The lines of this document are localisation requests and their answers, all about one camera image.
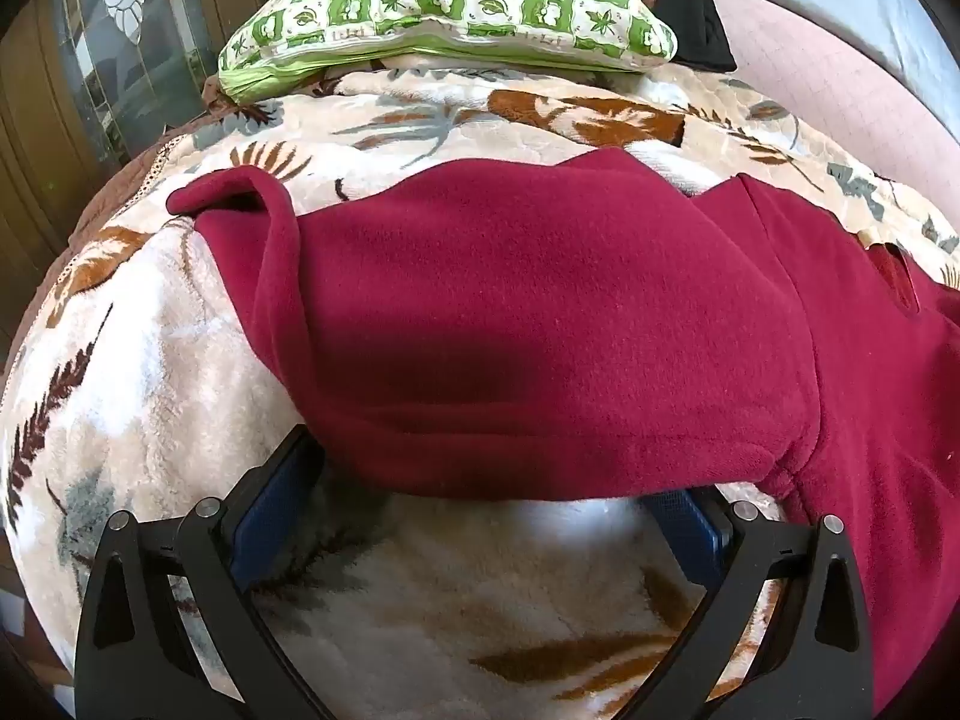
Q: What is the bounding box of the wooden door with glass panel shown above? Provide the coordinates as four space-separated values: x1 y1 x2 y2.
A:
0 0 283 350

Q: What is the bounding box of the pink bed sheet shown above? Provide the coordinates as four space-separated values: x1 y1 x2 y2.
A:
709 0 960 212

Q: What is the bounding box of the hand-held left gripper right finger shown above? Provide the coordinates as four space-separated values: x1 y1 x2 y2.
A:
621 486 875 720

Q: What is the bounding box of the black cloth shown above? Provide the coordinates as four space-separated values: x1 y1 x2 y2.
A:
628 0 740 74

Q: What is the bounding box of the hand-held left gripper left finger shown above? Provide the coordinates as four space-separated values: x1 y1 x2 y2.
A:
73 424 340 720

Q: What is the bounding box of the dark red fleece garment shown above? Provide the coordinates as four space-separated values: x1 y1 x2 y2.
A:
166 148 960 720

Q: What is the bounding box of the cream leaf print blanket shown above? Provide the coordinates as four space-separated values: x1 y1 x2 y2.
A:
0 64 960 720

